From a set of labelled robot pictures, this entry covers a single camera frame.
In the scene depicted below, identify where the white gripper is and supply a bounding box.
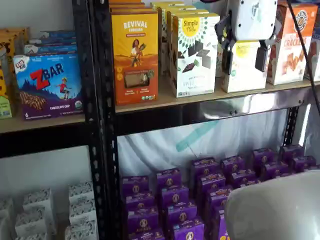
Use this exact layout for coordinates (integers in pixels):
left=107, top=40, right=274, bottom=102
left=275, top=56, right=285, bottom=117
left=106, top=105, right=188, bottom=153
left=214, top=0, right=279, bottom=76

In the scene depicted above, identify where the small white yellow-label box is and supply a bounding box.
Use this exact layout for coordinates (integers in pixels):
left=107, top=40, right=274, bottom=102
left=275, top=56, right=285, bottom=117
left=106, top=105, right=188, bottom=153
left=220, top=39, right=269, bottom=94

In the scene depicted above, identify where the white mint chocolate Simple Mills box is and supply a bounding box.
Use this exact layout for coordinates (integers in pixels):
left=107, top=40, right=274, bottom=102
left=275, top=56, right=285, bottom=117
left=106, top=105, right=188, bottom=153
left=156, top=3, right=199, bottom=77
left=171, top=12, right=221, bottom=99
left=165, top=8, right=211, bottom=85

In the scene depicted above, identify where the orange crackers box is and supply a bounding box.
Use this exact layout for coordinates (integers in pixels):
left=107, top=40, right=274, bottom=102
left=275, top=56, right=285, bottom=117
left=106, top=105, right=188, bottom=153
left=265, top=1, right=319, bottom=86

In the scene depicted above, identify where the blue snack box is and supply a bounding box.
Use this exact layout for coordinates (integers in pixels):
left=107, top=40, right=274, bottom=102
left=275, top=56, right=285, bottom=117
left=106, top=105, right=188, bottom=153
left=303, top=31, right=320, bottom=83

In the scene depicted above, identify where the wooden shelf board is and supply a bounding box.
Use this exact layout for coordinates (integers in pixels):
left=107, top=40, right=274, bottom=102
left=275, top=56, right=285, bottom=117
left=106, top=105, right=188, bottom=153
left=114, top=74, right=320, bottom=114
left=0, top=112, right=86, bottom=134

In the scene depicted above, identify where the purple snack box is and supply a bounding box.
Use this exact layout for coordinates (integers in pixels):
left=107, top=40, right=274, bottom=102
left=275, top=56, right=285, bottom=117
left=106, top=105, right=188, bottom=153
left=190, top=157, right=218, bottom=176
left=120, top=174, right=151, bottom=199
left=126, top=205, right=160, bottom=233
left=164, top=200, right=198, bottom=226
left=210, top=205, right=229, bottom=240
left=262, top=160, right=291, bottom=179
left=205, top=186, right=234, bottom=209
left=252, top=147, right=276, bottom=166
left=123, top=191, right=156, bottom=214
left=128, top=228, right=166, bottom=240
left=159, top=185, right=190, bottom=211
left=239, top=179, right=261, bottom=189
left=290, top=155, right=318, bottom=173
left=220, top=155, right=246, bottom=174
left=155, top=167, right=183, bottom=191
left=229, top=168, right=256, bottom=186
left=196, top=171, right=226, bottom=194
left=172, top=216, right=205, bottom=240
left=280, top=144, right=305, bottom=161

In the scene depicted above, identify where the orange Revival box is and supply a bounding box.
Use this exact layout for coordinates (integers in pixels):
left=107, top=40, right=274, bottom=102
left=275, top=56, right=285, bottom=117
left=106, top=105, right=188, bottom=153
left=110, top=12, right=159, bottom=106
left=109, top=6, right=154, bottom=15

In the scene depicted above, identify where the blue ZBar chocolate chip box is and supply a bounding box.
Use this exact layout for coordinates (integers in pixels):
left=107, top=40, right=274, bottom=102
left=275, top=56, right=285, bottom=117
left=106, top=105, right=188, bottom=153
left=23, top=43, right=78, bottom=56
left=12, top=53, right=85, bottom=121
left=39, top=30, right=77, bottom=40
left=29, top=37, right=78, bottom=47

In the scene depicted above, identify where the white patterned box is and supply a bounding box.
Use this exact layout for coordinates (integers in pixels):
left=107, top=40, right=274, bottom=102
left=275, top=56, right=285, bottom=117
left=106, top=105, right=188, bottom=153
left=68, top=180, right=95, bottom=201
left=22, top=188, right=55, bottom=211
left=64, top=219, right=99, bottom=240
left=14, top=232, right=49, bottom=240
left=68, top=196, right=98, bottom=221
left=14, top=206, right=49, bottom=234
left=0, top=198, right=15, bottom=219

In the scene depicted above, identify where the yellow brown-spotted box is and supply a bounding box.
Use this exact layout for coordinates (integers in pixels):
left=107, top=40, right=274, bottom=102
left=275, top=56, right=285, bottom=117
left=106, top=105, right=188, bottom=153
left=0, top=39, right=16, bottom=101
left=0, top=26, right=31, bottom=56

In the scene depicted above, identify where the green snack box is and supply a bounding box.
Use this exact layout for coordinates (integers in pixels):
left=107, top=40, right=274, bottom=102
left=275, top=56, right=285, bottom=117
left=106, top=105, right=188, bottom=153
left=0, top=95, right=13, bottom=120

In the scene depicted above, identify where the black cable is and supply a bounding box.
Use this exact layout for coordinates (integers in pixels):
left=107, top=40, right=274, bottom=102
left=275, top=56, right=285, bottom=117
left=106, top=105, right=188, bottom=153
left=286, top=0, right=320, bottom=115

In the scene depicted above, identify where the black metal shelf frame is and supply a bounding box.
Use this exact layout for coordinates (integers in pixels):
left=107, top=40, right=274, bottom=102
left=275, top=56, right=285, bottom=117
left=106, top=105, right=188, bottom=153
left=0, top=0, right=101, bottom=240
left=90, top=0, right=320, bottom=240

